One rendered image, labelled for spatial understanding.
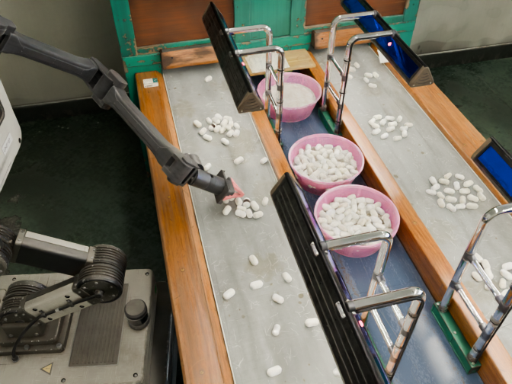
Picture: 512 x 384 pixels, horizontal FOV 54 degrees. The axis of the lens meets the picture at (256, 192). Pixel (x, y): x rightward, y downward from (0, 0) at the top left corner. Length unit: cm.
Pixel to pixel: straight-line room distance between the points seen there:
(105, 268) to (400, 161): 107
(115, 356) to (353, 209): 88
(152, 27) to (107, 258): 108
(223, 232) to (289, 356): 45
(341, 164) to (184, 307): 77
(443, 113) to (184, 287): 123
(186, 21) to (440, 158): 116
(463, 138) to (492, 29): 214
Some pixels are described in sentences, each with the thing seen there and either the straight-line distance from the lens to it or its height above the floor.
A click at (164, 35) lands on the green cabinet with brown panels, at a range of 224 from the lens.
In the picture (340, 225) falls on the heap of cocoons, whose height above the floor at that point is 74.
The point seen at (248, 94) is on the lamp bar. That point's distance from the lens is 149.
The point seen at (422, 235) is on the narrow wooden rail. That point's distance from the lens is 161.
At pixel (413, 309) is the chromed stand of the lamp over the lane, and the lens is 109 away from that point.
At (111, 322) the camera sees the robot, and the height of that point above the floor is 48.
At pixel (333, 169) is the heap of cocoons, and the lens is 179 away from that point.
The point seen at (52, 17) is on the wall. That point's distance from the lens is 316.
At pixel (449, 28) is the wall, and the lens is 387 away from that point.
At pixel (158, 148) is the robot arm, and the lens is 154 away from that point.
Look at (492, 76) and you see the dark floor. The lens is 402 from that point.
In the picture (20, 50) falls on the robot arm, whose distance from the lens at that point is 157.
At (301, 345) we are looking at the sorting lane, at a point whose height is 74.
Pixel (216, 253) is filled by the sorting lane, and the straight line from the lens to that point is 152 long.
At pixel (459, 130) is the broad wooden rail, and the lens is 205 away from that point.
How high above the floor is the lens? 194
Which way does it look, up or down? 45 degrees down
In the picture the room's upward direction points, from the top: straight up
